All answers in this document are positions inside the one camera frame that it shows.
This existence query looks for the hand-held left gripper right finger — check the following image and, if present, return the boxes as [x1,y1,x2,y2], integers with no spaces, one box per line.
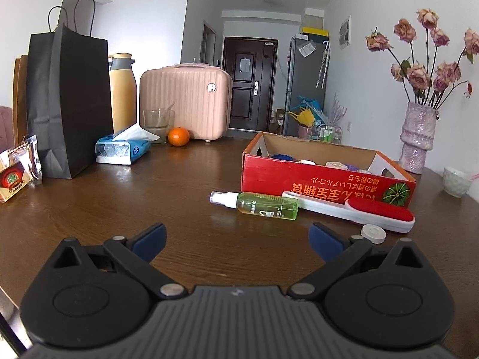
[286,222,435,300]

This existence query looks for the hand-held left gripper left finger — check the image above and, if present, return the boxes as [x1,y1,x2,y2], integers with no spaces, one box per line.
[45,223,188,300]

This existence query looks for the green spray bottle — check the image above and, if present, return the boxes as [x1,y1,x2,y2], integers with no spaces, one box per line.
[210,191,299,220]

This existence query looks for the red cardboard box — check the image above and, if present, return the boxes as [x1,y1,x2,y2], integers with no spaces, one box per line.
[240,132,417,210]

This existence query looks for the white round lid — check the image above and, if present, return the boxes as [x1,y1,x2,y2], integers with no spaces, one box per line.
[360,224,387,246]

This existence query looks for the red lint brush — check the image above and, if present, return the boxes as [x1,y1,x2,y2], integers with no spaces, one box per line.
[281,191,416,233]

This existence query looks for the blue tissue pack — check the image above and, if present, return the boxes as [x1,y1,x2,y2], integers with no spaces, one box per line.
[95,123,161,165]

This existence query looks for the orange fruit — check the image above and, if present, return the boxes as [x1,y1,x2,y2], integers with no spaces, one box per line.
[168,127,190,147]

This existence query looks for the glass cup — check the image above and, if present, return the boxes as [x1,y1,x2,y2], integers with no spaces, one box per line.
[143,108,175,144]

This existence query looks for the lavender dried plumes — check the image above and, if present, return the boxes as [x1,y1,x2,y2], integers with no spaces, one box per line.
[325,93,347,126]

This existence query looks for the pink textured vase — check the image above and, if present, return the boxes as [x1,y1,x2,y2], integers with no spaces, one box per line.
[398,102,438,174]

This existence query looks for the pink ribbed suitcase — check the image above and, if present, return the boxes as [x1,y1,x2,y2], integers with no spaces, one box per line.
[139,63,233,143]

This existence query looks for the clear foil packet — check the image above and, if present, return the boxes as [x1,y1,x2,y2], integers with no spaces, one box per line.
[17,135,43,185]

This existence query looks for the pale green cup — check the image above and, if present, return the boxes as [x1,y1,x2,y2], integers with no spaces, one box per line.
[443,166,473,198]

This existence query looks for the yellow thermos jug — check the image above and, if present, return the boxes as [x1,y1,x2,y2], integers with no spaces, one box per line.
[108,53,137,135]

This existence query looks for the red gold packet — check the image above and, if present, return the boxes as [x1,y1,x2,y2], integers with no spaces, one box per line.
[0,149,31,203]

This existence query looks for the dark brown entrance door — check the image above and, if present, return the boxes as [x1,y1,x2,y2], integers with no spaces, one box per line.
[223,36,278,132]

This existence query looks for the black paper bag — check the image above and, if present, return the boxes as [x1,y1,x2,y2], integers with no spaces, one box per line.
[26,0,115,179]

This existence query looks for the grey refrigerator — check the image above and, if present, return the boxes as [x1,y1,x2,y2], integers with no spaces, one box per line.
[283,34,330,137]

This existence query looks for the striped folded umbrella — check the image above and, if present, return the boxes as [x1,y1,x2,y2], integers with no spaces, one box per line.
[321,41,332,89]

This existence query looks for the pink chair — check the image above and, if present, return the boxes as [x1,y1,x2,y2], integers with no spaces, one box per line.
[0,105,16,154]

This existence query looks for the dried pink roses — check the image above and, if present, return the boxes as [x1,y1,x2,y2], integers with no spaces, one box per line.
[365,7,479,111]

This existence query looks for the grey interior door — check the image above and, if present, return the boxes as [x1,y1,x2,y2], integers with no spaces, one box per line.
[200,20,218,66]

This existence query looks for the yellow box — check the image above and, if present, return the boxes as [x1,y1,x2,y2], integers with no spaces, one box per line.
[302,26,328,40]

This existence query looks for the wire rack with bottles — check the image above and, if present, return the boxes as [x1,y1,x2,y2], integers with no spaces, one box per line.
[312,121,343,145]

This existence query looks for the white wall panel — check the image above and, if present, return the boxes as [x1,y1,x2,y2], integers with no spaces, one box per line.
[339,16,353,49]

